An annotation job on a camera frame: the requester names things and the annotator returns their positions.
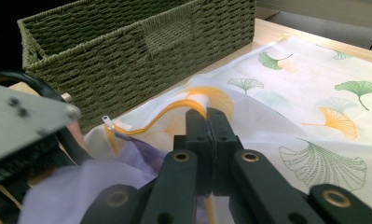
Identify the green woven basket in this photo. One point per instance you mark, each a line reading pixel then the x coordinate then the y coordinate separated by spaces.
pixel 118 62

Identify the lavender cloth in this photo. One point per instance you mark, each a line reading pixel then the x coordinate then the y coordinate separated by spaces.
pixel 87 186

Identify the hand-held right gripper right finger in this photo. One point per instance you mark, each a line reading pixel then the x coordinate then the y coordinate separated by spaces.
pixel 222 140

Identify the white leaf-print laundry bag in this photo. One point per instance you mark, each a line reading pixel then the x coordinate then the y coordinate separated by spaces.
pixel 298 102

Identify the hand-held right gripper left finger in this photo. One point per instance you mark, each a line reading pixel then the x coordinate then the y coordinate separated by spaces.
pixel 196 137

